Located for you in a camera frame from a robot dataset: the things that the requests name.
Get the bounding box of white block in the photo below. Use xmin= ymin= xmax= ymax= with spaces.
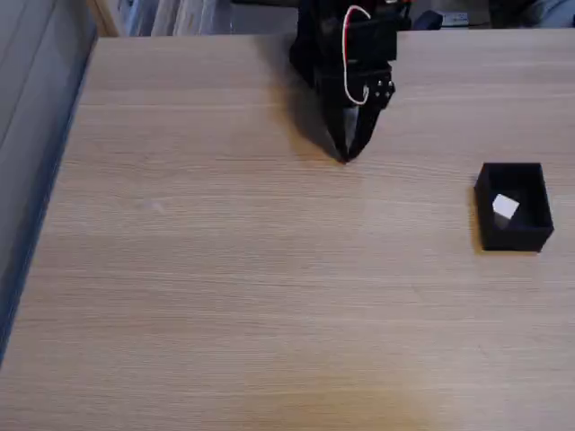
xmin=491 ymin=193 xmax=521 ymax=220

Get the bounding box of black open box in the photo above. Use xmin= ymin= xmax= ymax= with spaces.
xmin=474 ymin=162 xmax=555 ymax=253

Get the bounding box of dark blue object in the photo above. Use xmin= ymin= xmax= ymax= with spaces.
xmin=411 ymin=11 xmax=444 ymax=31

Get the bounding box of white and red cable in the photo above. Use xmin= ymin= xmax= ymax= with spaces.
xmin=341 ymin=4 xmax=373 ymax=106

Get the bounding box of wooden frame post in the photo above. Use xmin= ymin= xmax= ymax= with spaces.
xmin=87 ymin=0 xmax=120 ymax=38

